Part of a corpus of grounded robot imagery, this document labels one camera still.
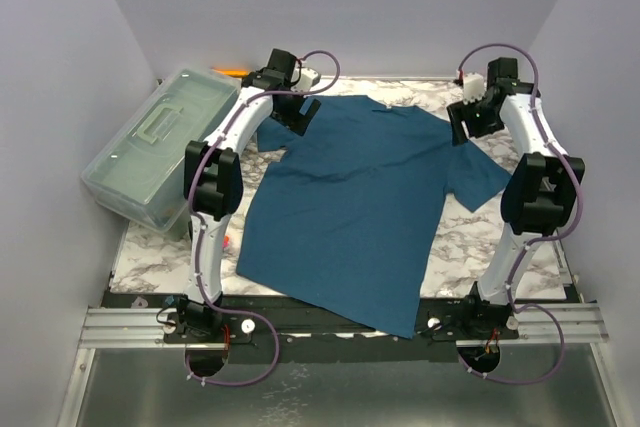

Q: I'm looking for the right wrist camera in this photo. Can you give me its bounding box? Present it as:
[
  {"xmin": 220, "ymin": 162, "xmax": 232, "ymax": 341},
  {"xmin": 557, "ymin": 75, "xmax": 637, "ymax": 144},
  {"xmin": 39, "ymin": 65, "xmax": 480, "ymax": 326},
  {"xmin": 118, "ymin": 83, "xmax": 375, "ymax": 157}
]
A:
[{"xmin": 460, "ymin": 73, "xmax": 486, "ymax": 104}]

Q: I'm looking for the aluminium rail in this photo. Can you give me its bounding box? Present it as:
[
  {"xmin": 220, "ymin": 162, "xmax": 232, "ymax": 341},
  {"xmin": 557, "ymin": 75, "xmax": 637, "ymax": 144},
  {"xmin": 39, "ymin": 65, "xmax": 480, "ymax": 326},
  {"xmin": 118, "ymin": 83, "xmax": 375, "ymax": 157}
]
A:
[{"xmin": 79, "ymin": 304, "xmax": 609, "ymax": 349}]

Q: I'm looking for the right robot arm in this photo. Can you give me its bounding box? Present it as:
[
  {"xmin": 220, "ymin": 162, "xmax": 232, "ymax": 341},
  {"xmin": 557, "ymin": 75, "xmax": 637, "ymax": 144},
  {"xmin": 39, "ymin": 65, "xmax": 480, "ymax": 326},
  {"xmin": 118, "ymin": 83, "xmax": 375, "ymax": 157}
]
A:
[{"xmin": 447, "ymin": 57, "xmax": 585, "ymax": 339}]

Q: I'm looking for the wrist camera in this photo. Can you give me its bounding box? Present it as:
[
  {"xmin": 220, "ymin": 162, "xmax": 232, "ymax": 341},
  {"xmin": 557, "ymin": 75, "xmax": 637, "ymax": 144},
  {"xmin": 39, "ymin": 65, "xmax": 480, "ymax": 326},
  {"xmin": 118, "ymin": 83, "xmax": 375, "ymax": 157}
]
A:
[
  {"xmin": 291, "ymin": 67, "xmax": 321, "ymax": 92},
  {"xmin": 460, "ymin": 73, "xmax": 486, "ymax": 104}
]

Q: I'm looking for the clear plastic storage box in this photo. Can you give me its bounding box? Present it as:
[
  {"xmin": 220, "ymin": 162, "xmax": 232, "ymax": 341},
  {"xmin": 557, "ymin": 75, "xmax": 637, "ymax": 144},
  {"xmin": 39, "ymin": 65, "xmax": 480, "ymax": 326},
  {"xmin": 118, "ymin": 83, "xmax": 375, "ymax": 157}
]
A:
[{"xmin": 81, "ymin": 69, "xmax": 241, "ymax": 240}]

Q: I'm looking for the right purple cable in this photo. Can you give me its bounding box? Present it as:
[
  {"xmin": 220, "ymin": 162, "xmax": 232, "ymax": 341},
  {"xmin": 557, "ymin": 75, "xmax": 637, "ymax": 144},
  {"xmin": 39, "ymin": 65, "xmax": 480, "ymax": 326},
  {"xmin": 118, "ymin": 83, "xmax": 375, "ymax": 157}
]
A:
[{"xmin": 455, "ymin": 42, "xmax": 586, "ymax": 384}]

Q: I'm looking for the orange tool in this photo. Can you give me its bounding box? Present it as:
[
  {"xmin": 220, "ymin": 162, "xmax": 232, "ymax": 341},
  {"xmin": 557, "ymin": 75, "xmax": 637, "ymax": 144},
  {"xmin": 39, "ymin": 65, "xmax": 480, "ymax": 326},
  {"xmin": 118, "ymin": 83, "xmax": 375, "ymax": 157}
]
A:
[{"xmin": 212, "ymin": 67, "xmax": 249, "ymax": 77}]

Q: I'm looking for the blue t-shirt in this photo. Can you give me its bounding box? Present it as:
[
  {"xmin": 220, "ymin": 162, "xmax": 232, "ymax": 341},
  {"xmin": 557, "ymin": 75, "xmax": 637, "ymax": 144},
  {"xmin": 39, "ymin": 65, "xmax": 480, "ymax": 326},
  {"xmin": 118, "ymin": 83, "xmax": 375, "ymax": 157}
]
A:
[{"xmin": 236, "ymin": 96, "xmax": 510, "ymax": 338}]

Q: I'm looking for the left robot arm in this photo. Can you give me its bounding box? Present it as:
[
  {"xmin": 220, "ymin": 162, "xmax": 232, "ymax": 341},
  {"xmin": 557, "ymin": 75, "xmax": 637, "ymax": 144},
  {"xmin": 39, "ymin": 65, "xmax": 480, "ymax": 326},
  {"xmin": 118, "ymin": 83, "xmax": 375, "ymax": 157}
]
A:
[{"xmin": 177, "ymin": 49, "xmax": 320, "ymax": 342}]

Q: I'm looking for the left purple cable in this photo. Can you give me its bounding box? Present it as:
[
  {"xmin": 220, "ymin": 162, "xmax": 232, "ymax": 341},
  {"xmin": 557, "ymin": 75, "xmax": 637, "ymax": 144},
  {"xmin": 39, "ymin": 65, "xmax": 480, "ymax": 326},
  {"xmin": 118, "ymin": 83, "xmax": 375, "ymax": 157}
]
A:
[{"xmin": 183, "ymin": 49, "xmax": 342, "ymax": 389}]

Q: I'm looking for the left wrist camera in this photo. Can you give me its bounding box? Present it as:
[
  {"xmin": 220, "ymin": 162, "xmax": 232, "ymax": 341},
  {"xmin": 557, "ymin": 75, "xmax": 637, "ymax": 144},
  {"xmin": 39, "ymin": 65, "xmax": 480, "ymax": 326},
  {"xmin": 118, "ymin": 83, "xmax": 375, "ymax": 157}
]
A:
[{"xmin": 291, "ymin": 67, "xmax": 321, "ymax": 92}]

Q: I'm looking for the purple cable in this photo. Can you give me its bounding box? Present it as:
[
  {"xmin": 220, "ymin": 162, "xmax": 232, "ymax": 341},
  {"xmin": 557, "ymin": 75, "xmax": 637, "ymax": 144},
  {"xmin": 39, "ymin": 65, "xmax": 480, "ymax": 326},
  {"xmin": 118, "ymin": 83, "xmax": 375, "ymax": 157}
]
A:
[
  {"xmin": 183, "ymin": 49, "xmax": 342, "ymax": 389},
  {"xmin": 455, "ymin": 42, "xmax": 586, "ymax": 384}
]

